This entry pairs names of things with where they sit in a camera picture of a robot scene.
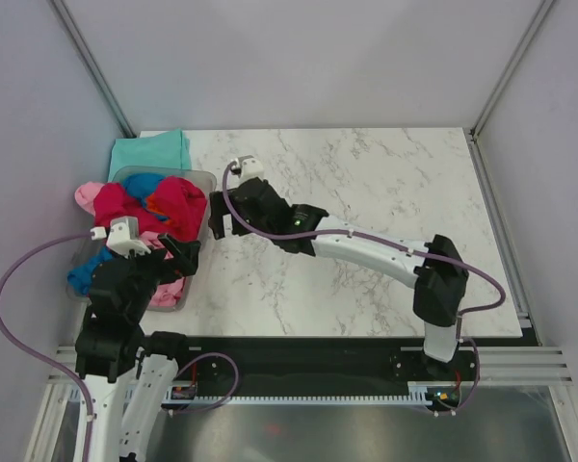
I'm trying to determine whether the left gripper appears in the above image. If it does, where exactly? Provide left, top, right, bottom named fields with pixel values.
left=115, top=231, right=199, bottom=320

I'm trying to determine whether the crimson t shirt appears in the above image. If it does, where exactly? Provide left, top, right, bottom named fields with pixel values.
left=154, top=176, right=208, bottom=242
left=92, top=183, right=145, bottom=227

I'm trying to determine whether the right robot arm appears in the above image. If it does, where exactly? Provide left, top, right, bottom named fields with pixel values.
left=209, top=178, right=468, bottom=379

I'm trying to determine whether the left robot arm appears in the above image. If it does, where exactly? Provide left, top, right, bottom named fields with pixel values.
left=75, top=234, right=200, bottom=461

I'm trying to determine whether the orange t shirt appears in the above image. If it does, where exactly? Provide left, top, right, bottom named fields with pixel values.
left=144, top=192, right=171, bottom=221

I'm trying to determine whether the blue t shirt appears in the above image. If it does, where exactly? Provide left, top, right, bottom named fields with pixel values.
left=121, top=172, right=166, bottom=206

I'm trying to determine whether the teal folded t shirt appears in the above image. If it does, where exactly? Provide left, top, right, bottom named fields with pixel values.
left=108, top=129, right=192, bottom=180

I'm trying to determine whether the clear plastic bin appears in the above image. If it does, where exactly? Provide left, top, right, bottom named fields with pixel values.
left=75, top=166, right=217, bottom=312

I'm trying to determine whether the light pink t shirt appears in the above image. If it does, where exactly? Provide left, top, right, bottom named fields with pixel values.
left=74, top=182, right=105, bottom=216

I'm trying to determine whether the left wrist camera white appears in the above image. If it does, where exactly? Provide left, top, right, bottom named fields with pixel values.
left=106, top=217, right=151, bottom=258

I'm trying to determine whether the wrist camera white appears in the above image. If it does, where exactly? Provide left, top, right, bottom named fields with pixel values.
left=230, top=155, right=264, bottom=183
left=106, top=217, right=151, bottom=258

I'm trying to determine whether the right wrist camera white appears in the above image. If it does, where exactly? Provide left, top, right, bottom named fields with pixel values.
left=230, top=155, right=264, bottom=183

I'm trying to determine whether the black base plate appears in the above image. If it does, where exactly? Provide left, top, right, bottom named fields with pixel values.
left=134, top=336, right=481, bottom=400

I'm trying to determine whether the left aluminium frame post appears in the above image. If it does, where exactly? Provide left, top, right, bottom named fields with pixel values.
left=47, top=0, right=136, bottom=139

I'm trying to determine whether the aluminium frame post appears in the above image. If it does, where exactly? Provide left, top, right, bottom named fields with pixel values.
left=465, top=0, right=557, bottom=143
left=47, top=0, right=136, bottom=139

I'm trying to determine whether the white cable duct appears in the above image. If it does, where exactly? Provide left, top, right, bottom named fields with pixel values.
left=69, top=382, right=457, bottom=405

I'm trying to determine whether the aluminium frame rail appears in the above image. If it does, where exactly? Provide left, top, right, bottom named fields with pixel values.
left=463, top=128, right=542, bottom=346

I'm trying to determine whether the right aluminium frame post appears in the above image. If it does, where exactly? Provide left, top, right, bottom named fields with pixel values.
left=465, top=0, right=557, bottom=143

